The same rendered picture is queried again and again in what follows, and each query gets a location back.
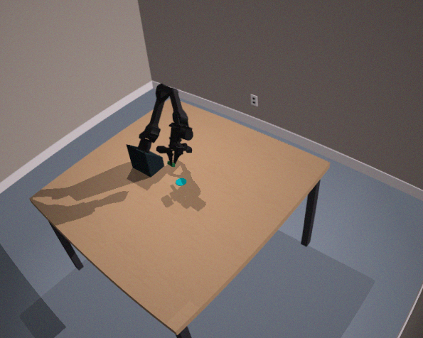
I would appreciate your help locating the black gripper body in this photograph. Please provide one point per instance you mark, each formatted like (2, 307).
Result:
(163, 149)

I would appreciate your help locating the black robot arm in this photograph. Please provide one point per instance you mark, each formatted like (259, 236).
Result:
(179, 126)

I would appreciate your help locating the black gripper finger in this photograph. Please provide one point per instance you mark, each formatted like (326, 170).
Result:
(176, 156)
(170, 155)

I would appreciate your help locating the cyan circle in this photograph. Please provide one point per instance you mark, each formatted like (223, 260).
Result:
(181, 181)

